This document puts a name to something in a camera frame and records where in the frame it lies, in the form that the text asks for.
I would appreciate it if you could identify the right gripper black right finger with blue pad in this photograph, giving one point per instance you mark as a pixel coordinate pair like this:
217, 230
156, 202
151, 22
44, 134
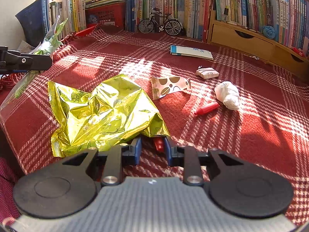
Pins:
236, 186

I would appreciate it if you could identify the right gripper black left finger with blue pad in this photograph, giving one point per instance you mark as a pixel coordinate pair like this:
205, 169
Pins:
71, 184

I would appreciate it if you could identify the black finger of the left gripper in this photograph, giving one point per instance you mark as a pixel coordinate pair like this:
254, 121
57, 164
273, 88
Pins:
16, 61

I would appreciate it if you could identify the clear plastic bag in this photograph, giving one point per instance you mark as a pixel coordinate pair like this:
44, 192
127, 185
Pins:
10, 78

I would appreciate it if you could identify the gold foil snack bag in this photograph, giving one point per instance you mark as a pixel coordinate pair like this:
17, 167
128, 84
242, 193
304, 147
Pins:
116, 111

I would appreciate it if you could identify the white tissue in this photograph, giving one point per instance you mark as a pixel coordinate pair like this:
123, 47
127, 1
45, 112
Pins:
228, 94

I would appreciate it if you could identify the green snack wrapper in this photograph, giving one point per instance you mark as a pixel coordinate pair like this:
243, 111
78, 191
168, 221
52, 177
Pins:
48, 46

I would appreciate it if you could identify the red crate under books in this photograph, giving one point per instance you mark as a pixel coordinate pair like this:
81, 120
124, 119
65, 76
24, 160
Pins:
108, 15

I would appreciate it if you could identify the dark blue folder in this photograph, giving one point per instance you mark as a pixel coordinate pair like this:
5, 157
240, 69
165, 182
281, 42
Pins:
34, 20

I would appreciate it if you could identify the pink striped trouser leg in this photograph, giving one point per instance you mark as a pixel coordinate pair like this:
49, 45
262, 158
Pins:
9, 211

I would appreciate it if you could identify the red plaid blanket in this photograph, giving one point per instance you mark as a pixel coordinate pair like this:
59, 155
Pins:
270, 128

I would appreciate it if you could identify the small striped packet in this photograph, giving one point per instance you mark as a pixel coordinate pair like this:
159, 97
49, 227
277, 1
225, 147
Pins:
206, 73

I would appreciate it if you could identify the brown dotted candy wrapper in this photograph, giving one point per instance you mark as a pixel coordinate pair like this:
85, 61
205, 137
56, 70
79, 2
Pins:
167, 85

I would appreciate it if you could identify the wooden drawer shelf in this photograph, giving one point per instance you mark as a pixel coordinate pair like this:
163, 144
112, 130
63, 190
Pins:
252, 43

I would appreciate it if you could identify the thin white blue booklet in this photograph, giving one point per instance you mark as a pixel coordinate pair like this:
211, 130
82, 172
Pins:
190, 52

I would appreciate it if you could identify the miniature black bicycle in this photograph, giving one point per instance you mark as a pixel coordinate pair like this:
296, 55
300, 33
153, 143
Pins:
163, 22

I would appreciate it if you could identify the left book row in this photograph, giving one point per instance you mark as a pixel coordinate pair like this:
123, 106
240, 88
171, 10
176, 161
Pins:
188, 18

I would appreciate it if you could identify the book row on shelf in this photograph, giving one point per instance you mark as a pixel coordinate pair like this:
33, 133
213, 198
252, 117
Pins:
289, 18

